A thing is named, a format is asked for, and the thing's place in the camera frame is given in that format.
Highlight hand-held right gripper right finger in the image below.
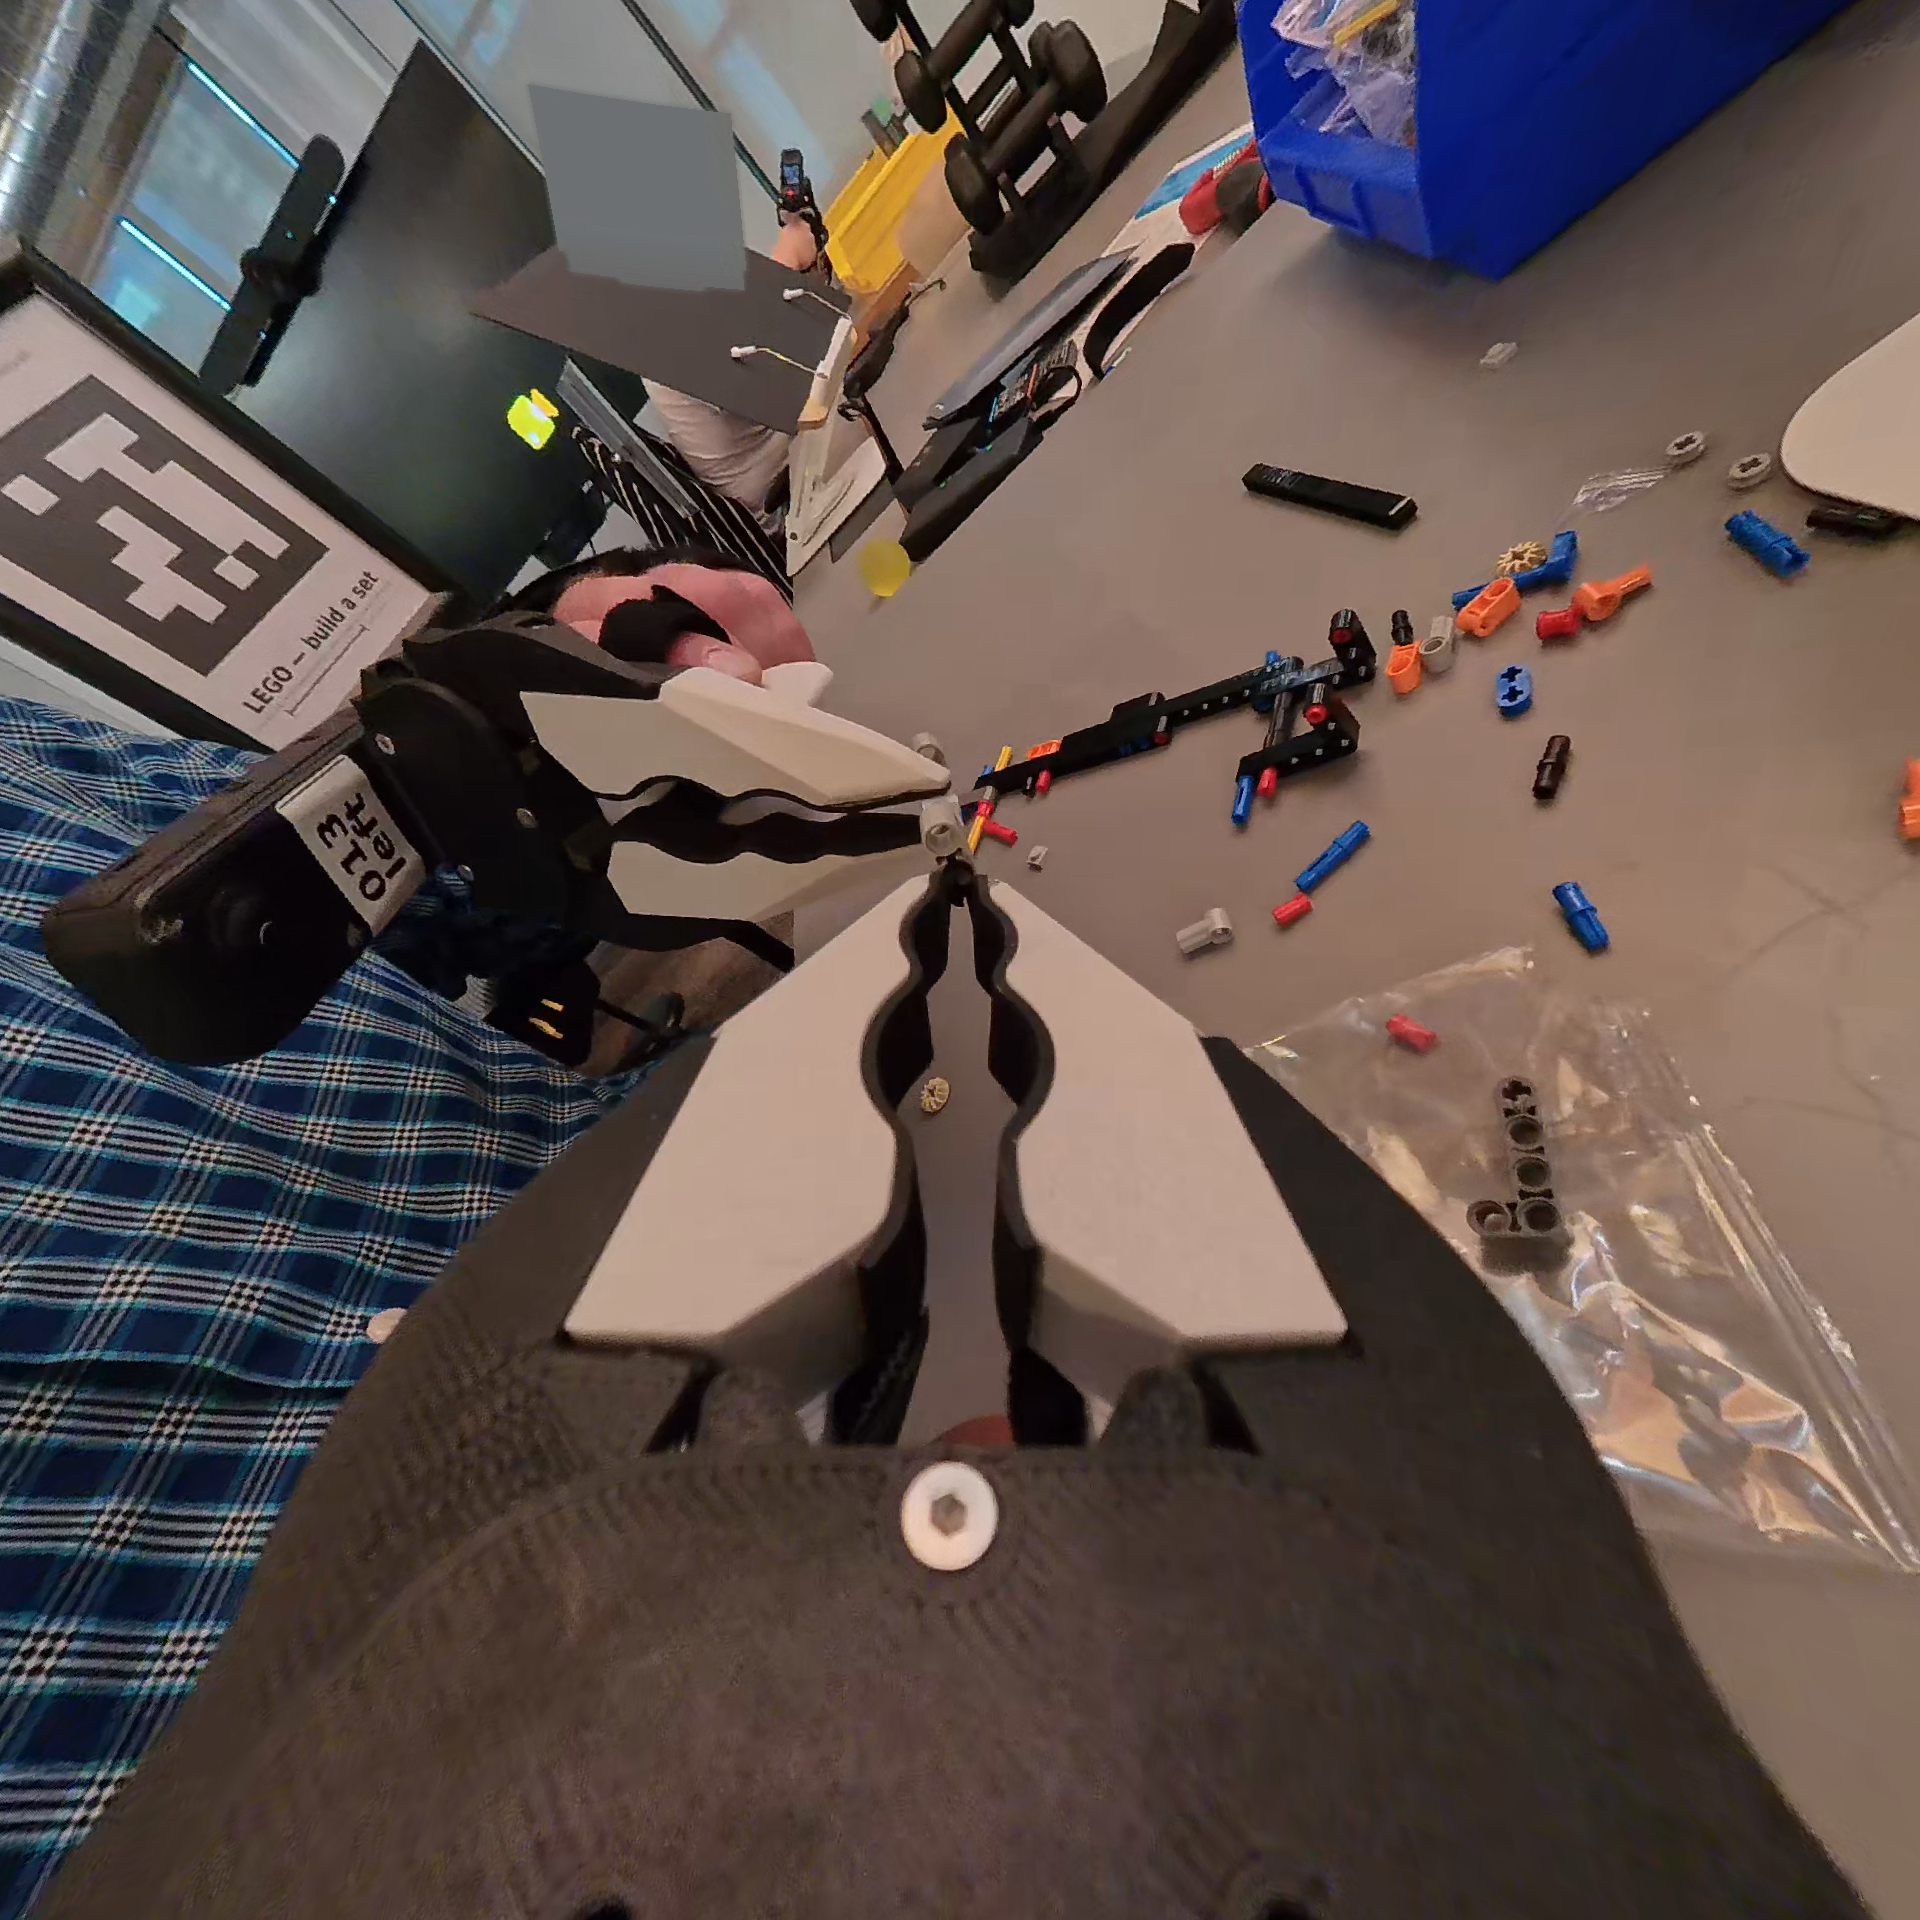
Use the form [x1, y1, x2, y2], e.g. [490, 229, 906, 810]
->
[967, 873, 1354, 1450]

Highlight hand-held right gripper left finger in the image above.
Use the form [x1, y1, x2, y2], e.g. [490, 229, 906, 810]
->
[563, 873, 951, 1450]

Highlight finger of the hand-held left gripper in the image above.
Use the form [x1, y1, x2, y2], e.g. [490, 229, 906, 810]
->
[609, 810, 939, 923]
[516, 660, 953, 817]

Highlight dark grey lego angle beam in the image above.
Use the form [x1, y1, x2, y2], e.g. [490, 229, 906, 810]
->
[1468, 1076, 1574, 1249]

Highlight black lego frame assembly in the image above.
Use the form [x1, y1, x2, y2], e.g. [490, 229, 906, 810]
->
[975, 609, 1379, 828]

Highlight small clear plastic bag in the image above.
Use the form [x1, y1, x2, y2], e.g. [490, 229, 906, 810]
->
[1245, 945, 1920, 1572]

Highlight person's left hand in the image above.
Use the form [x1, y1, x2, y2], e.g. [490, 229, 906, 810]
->
[551, 547, 822, 676]

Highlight white desk stand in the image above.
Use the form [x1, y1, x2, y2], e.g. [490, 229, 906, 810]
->
[780, 316, 890, 579]

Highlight black electronic box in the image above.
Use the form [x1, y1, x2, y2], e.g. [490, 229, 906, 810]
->
[895, 421, 1039, 561]

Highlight black flat board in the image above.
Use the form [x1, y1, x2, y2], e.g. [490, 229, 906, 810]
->
[469, 248, 854, 436]

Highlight black monitor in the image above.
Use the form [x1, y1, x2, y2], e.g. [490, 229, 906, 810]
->
[225, 42, 605, 589]

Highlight blue plaid shirt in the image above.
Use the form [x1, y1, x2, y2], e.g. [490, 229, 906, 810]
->
[0, 698, 646, 1802]

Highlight black bar device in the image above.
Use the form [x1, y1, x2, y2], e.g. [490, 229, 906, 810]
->
[198, 136, 347, 395]

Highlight yellow storage bin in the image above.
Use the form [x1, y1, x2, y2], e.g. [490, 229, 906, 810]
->
[825, 128, 964, 296]

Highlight black flat remote bar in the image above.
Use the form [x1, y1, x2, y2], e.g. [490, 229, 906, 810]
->
[1241, 464, 1419, 536]

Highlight bundle of clear bags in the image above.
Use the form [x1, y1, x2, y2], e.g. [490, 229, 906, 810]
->
[1270, 0, 1419, 153]

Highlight blue plastic bin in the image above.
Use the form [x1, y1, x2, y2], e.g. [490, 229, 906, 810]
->
[1236, 0, 1863, 282]

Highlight black curved strap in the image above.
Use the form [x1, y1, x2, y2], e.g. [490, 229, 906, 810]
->
[1079, 240, 1198, 378]

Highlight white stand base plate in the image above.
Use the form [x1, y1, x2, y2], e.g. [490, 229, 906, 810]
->
[1775, 316, 1920, 522]

